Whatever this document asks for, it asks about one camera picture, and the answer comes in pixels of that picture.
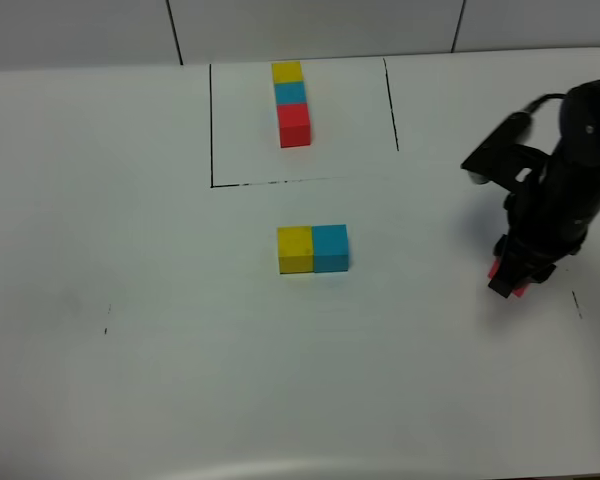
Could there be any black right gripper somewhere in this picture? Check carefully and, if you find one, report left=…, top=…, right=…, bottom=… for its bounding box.
left=488, top=149, right=600, bottom=298

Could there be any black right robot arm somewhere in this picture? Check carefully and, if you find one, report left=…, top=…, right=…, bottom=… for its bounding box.
left=489, top=79, right=600, bottom=298

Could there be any red template block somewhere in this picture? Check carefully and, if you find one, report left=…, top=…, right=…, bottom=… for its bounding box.
left=277, top=103, right=311, bottom=148

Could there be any blue template block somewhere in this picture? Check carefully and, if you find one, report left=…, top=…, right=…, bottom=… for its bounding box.
left=274, top=81, right=307, bottom=106

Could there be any yellow template block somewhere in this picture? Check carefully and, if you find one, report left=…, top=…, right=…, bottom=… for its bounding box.
left=271, top=61, right=304, bottom=85

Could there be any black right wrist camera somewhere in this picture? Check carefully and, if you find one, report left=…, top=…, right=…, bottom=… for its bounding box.
left=461, top=111, right=549, bottom=193

